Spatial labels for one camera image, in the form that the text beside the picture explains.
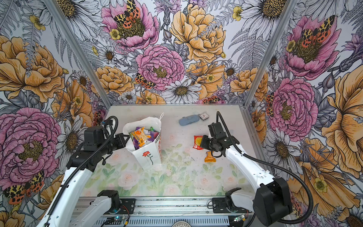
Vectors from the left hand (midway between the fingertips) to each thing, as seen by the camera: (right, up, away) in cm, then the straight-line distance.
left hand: (129, 141), depth 74 cm
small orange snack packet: (+4, +2, +3) cm, 6 cm away
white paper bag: (+10, -8, +2) cm, 13 cm away
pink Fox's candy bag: (+11, +3, +7) cm, 13 cm away
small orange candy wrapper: (+44, -14, +17) cm, 50 cm away
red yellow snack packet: (+36, -2, +11) cm, 38 cm away
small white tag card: (+43, +14, +38) cm, 59 cm away
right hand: (+39, -5, +8) cm, 40 cm away
